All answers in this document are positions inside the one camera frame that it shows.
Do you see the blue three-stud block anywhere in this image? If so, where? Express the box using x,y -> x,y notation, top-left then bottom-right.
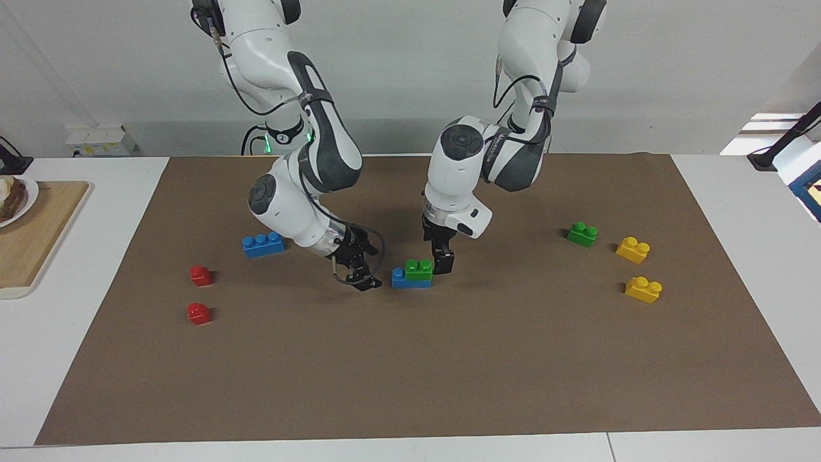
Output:
391,267 -> 433,289
242,231 -> 286,259

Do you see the yellow two-stud block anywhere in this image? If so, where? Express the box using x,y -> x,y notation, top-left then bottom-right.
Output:
616,237 -> 651,264
625,276 -> 663,304

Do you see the brown table mat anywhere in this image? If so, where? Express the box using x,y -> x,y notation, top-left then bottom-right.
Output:
34,153 -> 821,446

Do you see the white power strip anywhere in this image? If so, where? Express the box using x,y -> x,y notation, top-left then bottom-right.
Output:
65,124 -> 139,158

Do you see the wooden cutting board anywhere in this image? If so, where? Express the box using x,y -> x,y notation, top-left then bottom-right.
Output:
0,181 -> 91,300

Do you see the white plate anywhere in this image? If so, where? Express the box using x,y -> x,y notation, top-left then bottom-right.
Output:
0,176 -> 39,228

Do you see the brown food on plate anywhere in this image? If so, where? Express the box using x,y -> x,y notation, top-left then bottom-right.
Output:
0,178 -> 28,219

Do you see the blue framed panel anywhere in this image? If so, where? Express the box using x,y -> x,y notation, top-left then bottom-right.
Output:
788,160 -> 821,223

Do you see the black right base cable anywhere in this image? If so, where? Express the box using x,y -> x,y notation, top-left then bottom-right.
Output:
241,125 -> 270,155

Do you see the black left arm wrist cable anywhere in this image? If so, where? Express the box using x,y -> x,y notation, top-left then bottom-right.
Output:
493,55 -> 552,111

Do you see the black arm wrist cable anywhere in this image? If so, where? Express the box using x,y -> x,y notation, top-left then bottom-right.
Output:
493,55 -> 552,111
208,16 -> 309,119

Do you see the black right arm wrist cable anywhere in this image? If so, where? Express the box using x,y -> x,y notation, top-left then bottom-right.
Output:
208,16 -> 309,119

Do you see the black clamp mount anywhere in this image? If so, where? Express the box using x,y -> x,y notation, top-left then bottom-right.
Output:
0,136 -> 34,175

